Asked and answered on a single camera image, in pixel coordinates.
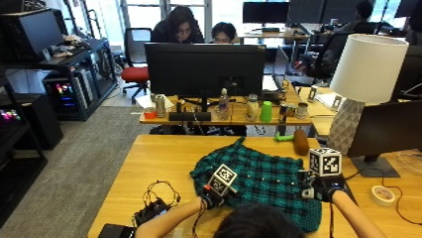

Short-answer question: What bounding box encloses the glass jar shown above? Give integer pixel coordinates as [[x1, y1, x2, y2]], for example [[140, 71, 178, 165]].
[[294, 102, 310, 120]]

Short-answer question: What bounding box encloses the red cup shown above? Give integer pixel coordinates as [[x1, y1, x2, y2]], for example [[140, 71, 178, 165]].
[[143, 107, 158, 120]]

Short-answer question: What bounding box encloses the computer tower with coloured lights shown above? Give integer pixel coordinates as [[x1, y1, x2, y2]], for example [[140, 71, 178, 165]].
[[43, 73, 89, 113]]

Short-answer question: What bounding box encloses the white tape roll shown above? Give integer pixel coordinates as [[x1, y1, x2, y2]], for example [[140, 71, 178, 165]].
[[369, 184, 397, 207]]

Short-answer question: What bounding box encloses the black adapter box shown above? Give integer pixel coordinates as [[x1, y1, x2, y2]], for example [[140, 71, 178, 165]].
[[132, 197, 173, 227]]

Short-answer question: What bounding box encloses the white table lamp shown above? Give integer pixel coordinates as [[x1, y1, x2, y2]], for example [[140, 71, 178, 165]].
[[328, 33, 410, 157]]

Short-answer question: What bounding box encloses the wooden side desk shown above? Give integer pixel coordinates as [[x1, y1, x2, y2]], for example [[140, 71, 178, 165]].
[[298, 86, 349, 137]]

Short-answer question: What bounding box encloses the black metal rack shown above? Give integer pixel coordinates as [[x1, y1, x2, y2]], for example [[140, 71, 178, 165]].
[[0, 65, 49, 229]]

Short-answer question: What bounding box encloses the red office chair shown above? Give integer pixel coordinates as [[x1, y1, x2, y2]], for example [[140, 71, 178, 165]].
[[120, 27, 153, 105]]

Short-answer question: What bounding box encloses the thin black cable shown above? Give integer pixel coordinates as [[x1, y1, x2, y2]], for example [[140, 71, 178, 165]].
[[345, 168, 422, 227]]

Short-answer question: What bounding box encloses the white paper sheet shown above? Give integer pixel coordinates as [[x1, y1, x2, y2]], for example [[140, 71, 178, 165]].
[[135, 93, 157, 109]]

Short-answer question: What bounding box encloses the person's right hand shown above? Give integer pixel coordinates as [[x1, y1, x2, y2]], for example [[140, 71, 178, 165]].
[[300, 170, 349, 203]]

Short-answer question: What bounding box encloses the white marker cube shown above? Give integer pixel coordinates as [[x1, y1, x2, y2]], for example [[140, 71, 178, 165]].
[[308, 147, 344, 178], [208, 164, 238, 196]]

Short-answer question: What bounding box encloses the large black monitor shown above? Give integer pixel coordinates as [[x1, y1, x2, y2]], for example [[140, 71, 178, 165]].
[[144, 43, 268, 113]]

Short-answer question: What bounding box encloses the person's left hand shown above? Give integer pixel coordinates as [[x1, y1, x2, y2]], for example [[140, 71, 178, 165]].
[[200, 184, 241, 210]]

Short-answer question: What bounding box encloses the clear plastic bottle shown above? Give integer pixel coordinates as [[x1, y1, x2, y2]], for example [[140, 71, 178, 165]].
[[216, 87, 230, 121]]

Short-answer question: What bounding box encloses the flat black box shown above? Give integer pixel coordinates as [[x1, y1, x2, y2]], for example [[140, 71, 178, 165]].
[[96, 223, 137, 238]]

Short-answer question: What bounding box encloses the green plaid shirt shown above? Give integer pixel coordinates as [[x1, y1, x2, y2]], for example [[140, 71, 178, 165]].
[[189, 136, 325, 234]]

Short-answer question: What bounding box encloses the brown roller with green handle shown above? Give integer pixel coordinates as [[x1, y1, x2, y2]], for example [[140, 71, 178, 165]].
[[274, 128, 312, 157]]

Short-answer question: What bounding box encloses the black soundbar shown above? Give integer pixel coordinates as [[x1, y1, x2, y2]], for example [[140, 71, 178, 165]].
[[168, 111, 212, 122]]

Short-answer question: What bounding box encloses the green cup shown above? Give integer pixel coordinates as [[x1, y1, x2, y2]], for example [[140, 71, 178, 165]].
[[260, 100, 274, 124]]

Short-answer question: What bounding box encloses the black screen on stand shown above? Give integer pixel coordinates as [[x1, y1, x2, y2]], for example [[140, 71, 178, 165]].
[[0, 8, 68, 62]]

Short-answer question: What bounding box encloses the black cabinet box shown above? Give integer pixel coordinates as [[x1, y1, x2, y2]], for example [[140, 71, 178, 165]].
[[17, 93, 65, 150]]

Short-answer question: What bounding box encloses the black shelf unit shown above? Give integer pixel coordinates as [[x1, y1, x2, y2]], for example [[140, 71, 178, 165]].
[[0, 38, 119, 122]]

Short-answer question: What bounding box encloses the black monitor with square base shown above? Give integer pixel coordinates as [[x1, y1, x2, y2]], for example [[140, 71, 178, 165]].
[[348, 99, 422, 179]]

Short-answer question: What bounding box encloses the black looped cable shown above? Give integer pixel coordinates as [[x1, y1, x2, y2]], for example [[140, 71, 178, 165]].
[[144, 179, 182, 207]]

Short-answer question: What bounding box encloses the pale soft toy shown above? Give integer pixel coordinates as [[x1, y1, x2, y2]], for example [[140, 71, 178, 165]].
[[51, 34, 91, 59]]

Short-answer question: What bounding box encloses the small grey stand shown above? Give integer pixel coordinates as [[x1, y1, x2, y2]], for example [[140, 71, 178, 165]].
[[308, 84, 320, 103]]

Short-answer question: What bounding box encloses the pale bottle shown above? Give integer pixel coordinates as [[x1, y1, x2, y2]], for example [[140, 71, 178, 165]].
[[244, 93, 261, 123]]

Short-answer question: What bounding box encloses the small black monitor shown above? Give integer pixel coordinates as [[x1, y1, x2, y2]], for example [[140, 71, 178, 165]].
[[241, 1, 290, 25]]

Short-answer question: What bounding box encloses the black office chair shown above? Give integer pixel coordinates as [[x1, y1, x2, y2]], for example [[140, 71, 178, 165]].
[[308, 31, 353, 80]]

